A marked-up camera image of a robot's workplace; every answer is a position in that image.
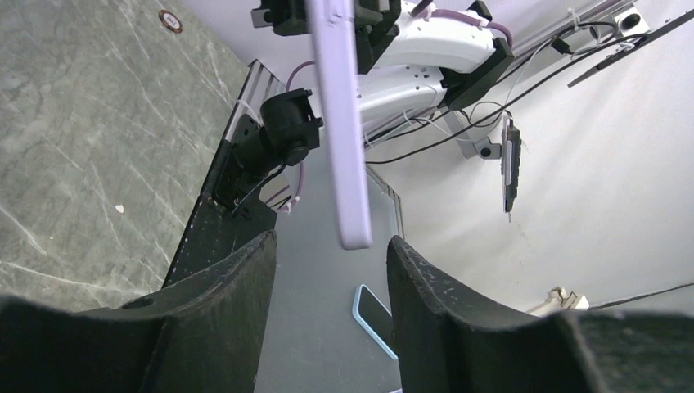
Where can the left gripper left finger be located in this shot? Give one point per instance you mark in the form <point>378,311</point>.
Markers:
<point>202,334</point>

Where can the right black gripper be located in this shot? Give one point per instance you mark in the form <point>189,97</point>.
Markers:
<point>303,13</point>

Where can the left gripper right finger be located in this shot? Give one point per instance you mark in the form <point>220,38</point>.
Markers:
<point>451,338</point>

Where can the phone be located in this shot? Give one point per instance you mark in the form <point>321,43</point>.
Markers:
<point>331,25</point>
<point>375,319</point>

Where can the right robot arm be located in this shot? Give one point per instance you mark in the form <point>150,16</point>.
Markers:
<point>418,58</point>

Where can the phone in blue case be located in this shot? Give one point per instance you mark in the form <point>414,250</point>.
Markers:
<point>375,319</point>

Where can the white floor connector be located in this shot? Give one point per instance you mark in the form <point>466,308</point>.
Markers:
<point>559,299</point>

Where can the hanging black remote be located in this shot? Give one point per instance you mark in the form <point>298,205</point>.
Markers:
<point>510,162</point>

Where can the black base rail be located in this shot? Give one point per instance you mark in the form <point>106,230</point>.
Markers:
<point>215,229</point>

